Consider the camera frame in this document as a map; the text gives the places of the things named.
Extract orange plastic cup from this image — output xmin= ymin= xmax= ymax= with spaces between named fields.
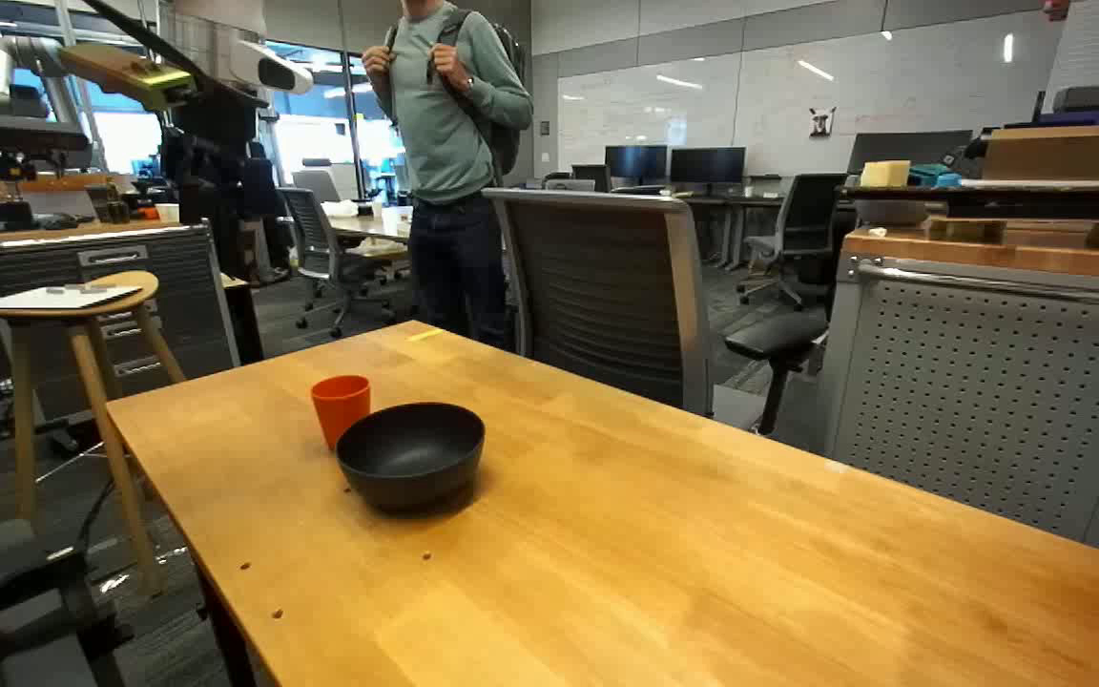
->
xmin=308 ymin=372 xmax=372 ymax=455

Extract black bowl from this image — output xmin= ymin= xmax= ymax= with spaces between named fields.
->
xmin=336 ymin=399 xmax=489 ymax=520

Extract grey mesh office chair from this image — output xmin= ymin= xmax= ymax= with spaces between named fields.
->
xmin=486 ymin=185 xmax=833 ymax=440

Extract black computer monitor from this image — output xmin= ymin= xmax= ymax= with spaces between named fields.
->
xmin=668 ymin=145 xmax=749 ymax=194
xmin=601 ymin=142 xmax=673 ymax=191

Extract black backpack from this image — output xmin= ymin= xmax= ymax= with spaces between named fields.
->
xmin=372 ymin=5 xmax=531 ymax=182

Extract person in green sweater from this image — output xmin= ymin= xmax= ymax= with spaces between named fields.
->
xmin=357 ymin=0 xmax=539 ymax=348

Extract light grey office chair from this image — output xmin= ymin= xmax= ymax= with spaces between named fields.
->
xmin=273 ymin=185 xmax=416 ymax=338

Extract black office chair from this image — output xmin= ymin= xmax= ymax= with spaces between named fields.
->
xmin=738 ymin=170 xmax=849 ymax=309

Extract glass whiteboard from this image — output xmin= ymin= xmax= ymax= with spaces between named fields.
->
xmin=552 ymin=7 xmax=1067 ymax=182

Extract grey drawer cabinet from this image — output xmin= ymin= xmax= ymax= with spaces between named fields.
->
xmin=0 ymin=220 xmax=244 ymax=422

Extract yellow foam block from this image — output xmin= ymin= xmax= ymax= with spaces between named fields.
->
xmin=853 ymin=155 xmax=917 ymax=194

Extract grey perforated metal panel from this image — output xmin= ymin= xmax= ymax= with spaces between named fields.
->
xmin=820 ymin=252 xmax=1099 ymax=556

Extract wooden stool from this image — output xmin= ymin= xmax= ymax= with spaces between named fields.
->
xmin=0 ymin=268 xmax=189 ymax=595

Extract wooden board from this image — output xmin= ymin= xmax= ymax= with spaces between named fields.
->
xmin=841 ymin=225 xmax=1099 ymax=287

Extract white paper sheet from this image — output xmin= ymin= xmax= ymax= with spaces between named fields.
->
xmin=0 ymin=278 xmax=143 ymax=322

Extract wooden box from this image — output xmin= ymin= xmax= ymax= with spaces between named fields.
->
xmin=975 ymin=122 xmax=1099 ymax=182

